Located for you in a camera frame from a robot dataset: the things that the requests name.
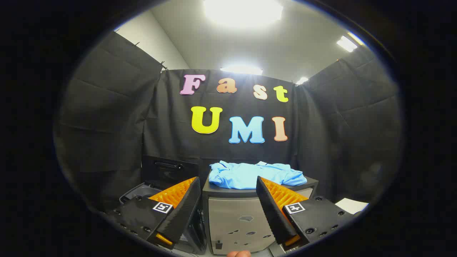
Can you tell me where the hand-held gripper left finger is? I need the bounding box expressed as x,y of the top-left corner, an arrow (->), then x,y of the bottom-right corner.
107,176 -> 201,250

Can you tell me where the light blue polo shirt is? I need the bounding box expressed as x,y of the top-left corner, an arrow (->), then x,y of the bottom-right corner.
209,161 -> 307,190

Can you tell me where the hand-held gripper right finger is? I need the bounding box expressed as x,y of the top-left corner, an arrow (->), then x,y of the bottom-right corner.
256,176 -> 355,251

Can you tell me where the black backdrop cloth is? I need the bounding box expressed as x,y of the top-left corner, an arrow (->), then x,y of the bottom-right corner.
54,31 -> 404,215

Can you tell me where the large round ceiling light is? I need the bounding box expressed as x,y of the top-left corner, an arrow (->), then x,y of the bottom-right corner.
204,0 -> 283,27

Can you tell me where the white paper sheet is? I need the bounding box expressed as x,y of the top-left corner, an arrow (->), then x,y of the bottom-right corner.
335,198 -> 369,215

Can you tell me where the grey cabinet with dark top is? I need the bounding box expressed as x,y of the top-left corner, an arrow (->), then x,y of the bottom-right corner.
202,171 -> 319,255

